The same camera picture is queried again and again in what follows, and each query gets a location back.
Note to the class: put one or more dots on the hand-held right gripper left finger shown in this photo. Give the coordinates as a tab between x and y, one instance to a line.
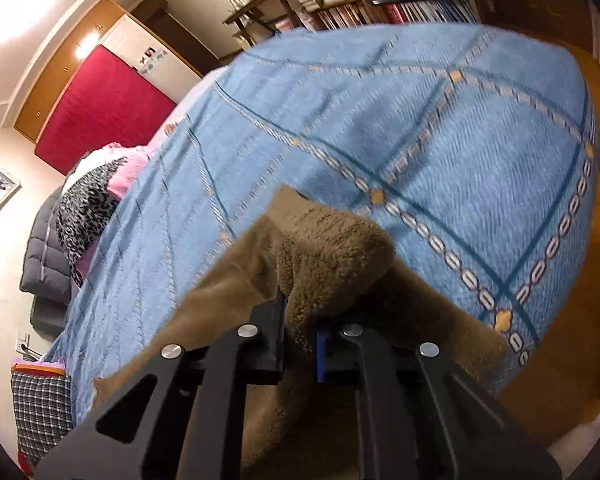
267	332

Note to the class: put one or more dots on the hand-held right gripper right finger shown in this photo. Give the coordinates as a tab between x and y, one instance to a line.
322	355

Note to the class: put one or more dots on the brown fluffy towel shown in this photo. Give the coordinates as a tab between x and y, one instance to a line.
330	260

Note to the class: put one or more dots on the pink pillow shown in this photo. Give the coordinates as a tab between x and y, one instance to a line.
125	175

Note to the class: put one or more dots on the leopard print cloth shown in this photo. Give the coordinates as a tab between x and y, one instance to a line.
82	215

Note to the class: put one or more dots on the pink orange cloth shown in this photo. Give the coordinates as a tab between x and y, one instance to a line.
37	366

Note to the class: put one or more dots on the blue patterned blanket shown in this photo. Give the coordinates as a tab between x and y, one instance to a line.
380	125

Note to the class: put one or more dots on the grey tufted headboard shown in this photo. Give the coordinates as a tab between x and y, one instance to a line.
42	255

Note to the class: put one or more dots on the white pillow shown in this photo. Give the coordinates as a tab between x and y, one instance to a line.
87	165

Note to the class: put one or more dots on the person's bare leg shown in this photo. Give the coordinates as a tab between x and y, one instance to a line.
580	440

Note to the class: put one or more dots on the red upright panel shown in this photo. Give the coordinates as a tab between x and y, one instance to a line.
105	110

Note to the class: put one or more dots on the brown wooden door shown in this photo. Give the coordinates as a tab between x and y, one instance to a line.
180	40

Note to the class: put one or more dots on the wooden desk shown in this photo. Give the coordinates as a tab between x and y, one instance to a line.
260	7

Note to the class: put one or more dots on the wooden wardrobe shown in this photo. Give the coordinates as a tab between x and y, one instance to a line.
60	70

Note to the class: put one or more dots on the wall outlet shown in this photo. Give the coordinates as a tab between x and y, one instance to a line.
22	345

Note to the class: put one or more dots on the small wall photos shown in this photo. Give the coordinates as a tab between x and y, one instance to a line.
150	57

